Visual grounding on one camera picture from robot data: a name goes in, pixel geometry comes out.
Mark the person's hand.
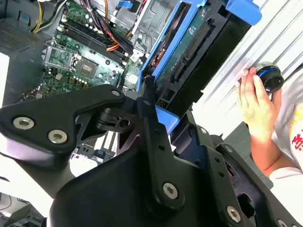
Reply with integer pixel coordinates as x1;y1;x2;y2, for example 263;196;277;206
234;67;283;139

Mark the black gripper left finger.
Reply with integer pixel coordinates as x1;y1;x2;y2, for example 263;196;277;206
0;76;187;211

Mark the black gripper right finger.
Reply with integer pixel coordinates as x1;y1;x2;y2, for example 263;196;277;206
170;111;303;227

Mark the hard disk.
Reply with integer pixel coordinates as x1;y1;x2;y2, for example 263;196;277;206
136;0;263;136

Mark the round black tool blue ring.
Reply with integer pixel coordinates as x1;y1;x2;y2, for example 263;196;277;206
255;61;285;96

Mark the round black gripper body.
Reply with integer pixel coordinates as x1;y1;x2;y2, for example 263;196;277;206
47;105;303;227

